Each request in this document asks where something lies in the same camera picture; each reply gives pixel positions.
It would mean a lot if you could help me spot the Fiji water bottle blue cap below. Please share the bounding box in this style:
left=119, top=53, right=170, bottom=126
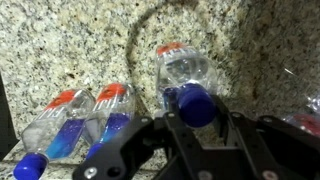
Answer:
left=12, top=88, right=96, bottom=180
left=154, top=41, right=220, bottom=129
left=282, top=93, right=320, bottom=138
left=81, top=82, right=136, bottom=160

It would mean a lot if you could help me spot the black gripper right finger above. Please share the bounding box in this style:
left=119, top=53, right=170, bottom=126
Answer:
left=209, top=94, right=320, bottom=180

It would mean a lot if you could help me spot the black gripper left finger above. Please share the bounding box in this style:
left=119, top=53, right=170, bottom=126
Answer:
left=72, top=87, right=201, bottom=180

